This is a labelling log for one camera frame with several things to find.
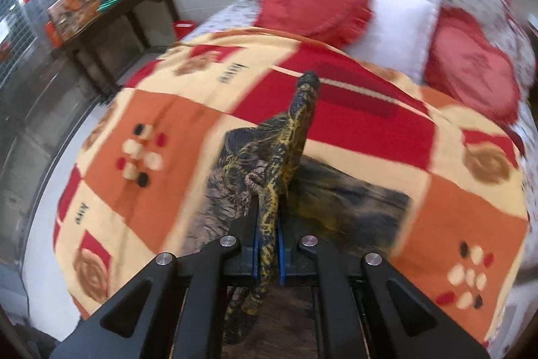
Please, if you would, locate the wire mesh partition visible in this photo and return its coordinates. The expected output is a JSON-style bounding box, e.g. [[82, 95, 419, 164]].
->
[[0, 0, 111, 99]]

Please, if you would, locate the red bucket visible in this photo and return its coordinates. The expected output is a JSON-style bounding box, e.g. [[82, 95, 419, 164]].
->
[[173, 18, 196, 41]]

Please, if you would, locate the dark yellow patterned garment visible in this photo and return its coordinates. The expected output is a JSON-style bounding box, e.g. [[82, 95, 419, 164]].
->
[[185, 71, 413, 359]]

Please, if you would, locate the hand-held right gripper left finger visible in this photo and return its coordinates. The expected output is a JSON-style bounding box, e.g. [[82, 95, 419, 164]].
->
[[50, 195, 258, 359]]

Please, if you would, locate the white pillow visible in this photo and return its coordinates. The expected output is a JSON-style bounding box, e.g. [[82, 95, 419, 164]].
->
[[342, 0, 443, 84]]

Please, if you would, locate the orange printed box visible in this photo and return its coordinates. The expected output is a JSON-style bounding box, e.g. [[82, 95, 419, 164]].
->
[[45, 0, 102, 47]]

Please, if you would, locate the red fringed cushion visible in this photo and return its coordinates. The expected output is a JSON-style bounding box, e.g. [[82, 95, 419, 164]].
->
[[254, 0, 374, 48], [424, 6, 523, 124]]

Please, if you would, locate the orange red patchwork blanket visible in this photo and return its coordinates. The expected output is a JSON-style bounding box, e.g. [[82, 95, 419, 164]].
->
[[52, 29, 530, 347]]

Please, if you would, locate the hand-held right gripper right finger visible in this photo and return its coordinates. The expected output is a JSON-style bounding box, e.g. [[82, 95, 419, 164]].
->
[[278, 199, 490, 359]]

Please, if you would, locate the dark wooden side table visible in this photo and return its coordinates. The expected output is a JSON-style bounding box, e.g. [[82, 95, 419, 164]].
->
[[50, 0, 181, 97]]

